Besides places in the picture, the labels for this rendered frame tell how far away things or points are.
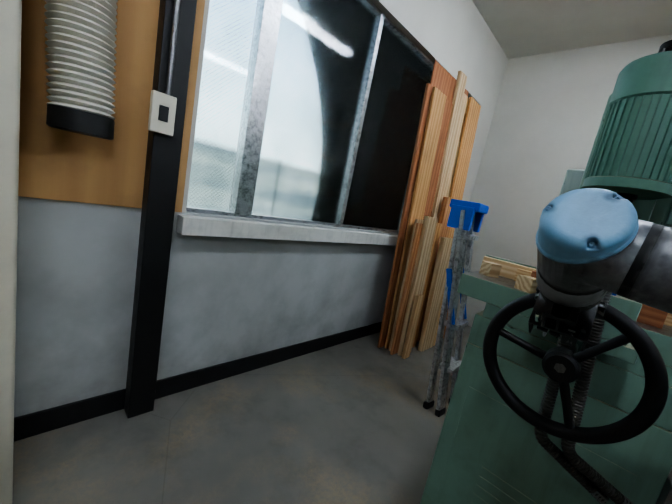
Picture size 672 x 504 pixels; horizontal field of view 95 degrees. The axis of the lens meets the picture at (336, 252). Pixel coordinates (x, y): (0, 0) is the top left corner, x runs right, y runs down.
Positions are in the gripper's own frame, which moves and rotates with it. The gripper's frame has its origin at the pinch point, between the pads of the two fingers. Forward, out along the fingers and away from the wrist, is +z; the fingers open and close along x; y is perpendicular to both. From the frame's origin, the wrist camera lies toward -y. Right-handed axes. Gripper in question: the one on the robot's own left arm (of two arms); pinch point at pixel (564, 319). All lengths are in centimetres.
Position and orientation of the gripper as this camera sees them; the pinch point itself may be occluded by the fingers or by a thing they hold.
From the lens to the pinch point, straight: 70.1
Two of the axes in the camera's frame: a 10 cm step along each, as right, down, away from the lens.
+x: 7.3, 2.4, -6.4
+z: 4.7, 4.9, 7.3
